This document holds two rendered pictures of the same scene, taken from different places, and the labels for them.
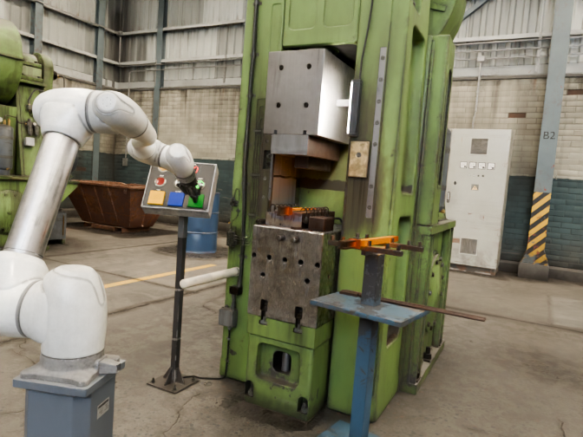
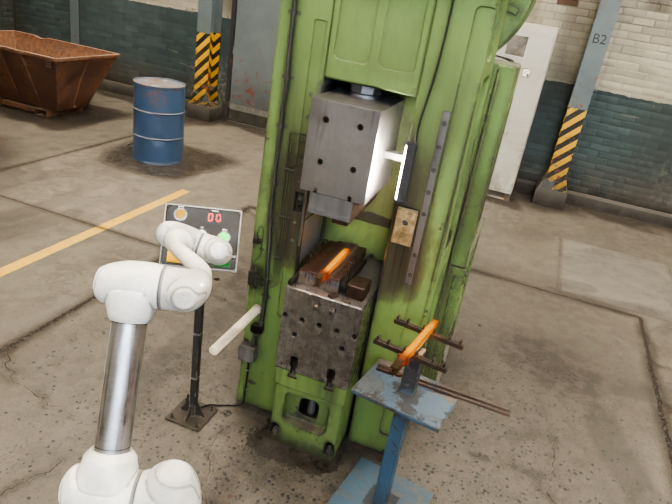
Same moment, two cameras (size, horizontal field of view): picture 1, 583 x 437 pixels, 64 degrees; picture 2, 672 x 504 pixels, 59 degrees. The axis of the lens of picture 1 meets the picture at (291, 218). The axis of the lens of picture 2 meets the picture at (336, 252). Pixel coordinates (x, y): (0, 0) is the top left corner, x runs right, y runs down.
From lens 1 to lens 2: 116 cm
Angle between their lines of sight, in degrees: 22
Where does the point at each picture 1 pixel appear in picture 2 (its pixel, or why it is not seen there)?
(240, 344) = (260, 376)
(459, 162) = not seen: hidden behind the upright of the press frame
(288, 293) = (321, 356)
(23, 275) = (125, 478)
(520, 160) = (561, 62)
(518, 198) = (549, 108)
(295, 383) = (321, 427)
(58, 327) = not seen: outside the picture
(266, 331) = (295, 384)
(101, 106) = (178, 304)
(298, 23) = (347, 53)
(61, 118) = (133, 310)
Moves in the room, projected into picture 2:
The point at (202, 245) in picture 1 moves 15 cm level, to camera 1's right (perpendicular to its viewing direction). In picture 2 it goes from (166, 155) to (179, 157)
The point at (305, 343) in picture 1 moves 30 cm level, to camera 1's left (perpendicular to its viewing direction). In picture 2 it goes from (336, 401) to (273, 398)
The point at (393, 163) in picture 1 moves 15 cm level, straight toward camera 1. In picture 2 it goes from (440, 237) to (443, 250)
